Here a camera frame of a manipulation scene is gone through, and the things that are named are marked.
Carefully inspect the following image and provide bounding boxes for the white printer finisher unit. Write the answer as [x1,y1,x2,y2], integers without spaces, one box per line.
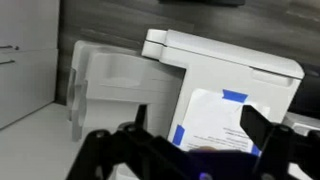
[68,29,306,180]

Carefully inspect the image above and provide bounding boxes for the blue tape piece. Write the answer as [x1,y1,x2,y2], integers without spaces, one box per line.
[172,124,186,147]
[250,144,263,157]
[222,88,250,104]

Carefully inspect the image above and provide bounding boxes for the white cabinet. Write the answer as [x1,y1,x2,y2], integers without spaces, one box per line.
[0,0,60,130]

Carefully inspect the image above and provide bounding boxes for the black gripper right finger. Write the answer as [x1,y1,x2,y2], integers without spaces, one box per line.
[239,104,279,158]

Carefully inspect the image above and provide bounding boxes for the white paper sheet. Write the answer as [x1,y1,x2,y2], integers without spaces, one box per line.
[168,88,272,158]

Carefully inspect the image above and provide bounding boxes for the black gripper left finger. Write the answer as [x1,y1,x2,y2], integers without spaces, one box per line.
[123,104,158,144]

